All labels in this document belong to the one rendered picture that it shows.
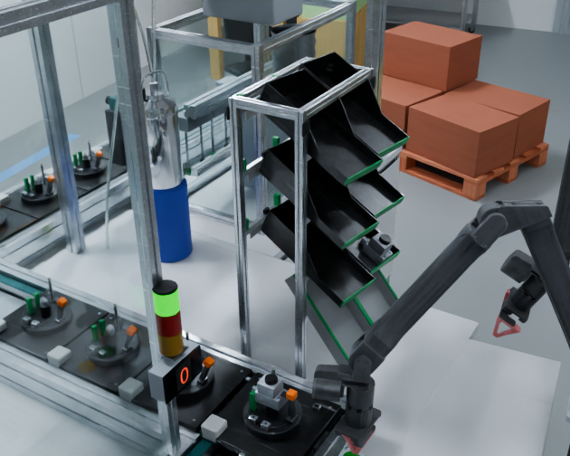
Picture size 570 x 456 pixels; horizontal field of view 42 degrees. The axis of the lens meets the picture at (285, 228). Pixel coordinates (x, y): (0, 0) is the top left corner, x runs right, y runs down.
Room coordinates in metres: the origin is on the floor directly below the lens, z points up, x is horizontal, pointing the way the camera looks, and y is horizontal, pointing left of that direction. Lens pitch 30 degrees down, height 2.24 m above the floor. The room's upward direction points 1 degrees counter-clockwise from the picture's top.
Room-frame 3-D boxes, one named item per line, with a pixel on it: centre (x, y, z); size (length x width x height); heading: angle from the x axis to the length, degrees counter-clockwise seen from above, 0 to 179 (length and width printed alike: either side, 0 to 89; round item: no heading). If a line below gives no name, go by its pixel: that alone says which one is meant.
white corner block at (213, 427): (1.27, 0.17, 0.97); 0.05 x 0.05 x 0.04; 58
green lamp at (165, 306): (1.21, 0.23, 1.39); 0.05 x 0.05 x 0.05
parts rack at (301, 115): (1.68, -0.05, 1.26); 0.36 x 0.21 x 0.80; 148
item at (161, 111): (2.24, 0.40, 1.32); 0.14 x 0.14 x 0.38
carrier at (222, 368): (1.44, 0.25, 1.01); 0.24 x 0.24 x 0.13; 58
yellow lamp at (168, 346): (1.21, 0.23, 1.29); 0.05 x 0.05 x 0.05
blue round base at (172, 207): (2.24, 0.40, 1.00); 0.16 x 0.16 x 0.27
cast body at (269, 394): (1.31, 0.04, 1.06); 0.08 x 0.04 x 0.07; 59
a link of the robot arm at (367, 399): (1.18, -0.15, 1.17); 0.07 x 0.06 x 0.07; 80
